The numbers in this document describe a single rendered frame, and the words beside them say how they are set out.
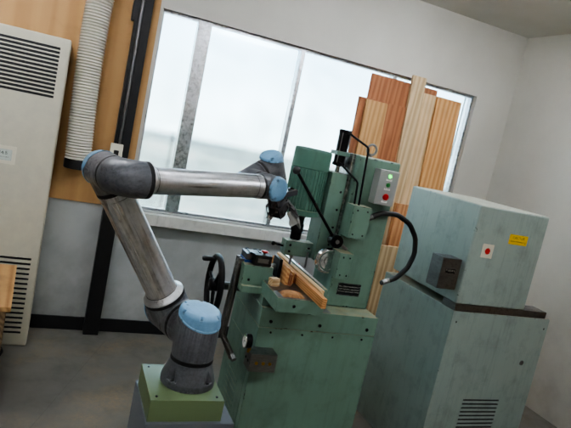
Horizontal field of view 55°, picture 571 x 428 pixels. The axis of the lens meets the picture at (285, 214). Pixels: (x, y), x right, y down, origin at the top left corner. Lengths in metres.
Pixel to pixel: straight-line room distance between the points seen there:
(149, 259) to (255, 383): 0.89
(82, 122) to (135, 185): 1.84
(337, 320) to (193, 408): 0.88
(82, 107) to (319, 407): 2.13
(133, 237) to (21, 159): 1.63
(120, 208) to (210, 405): 0.72
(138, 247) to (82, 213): 1.89
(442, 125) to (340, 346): 2.31
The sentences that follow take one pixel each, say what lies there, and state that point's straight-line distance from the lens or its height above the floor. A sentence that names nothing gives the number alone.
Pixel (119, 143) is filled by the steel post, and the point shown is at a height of 1.28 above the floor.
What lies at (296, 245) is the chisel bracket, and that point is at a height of 1.05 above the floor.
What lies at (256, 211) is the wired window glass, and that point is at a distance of 4.04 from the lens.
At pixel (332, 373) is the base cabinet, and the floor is 0.52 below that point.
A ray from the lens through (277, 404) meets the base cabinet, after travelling 2.65.
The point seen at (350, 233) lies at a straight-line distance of 2.49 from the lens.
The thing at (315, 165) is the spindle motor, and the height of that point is 1.44.
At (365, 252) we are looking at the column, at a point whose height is 1.08.
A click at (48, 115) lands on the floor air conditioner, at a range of 3.39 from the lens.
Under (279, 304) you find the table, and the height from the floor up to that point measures 0.87.
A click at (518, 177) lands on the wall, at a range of 4.74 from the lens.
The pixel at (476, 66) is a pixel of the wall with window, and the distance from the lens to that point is 4.75.
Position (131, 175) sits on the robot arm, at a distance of 1.69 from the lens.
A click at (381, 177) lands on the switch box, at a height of 1.45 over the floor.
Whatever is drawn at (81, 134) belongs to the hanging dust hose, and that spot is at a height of 1.29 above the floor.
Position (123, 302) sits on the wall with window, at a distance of 3.95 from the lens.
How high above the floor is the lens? 1.54
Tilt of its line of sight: 8 degrees down
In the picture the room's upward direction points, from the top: 12 degrees clockwise
